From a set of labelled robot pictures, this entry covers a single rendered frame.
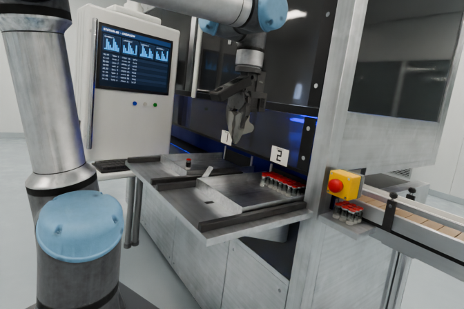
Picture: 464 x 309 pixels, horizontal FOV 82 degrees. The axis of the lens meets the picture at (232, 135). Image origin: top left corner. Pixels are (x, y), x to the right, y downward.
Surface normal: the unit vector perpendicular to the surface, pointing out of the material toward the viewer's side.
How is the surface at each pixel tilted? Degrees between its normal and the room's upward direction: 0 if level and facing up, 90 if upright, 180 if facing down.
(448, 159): 90
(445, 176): 90
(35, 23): 133
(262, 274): 90
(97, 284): 90
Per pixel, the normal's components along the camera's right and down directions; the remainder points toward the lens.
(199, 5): 0.38, 0.83
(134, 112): 0.69, 0.19
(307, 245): -0.80, -0.01
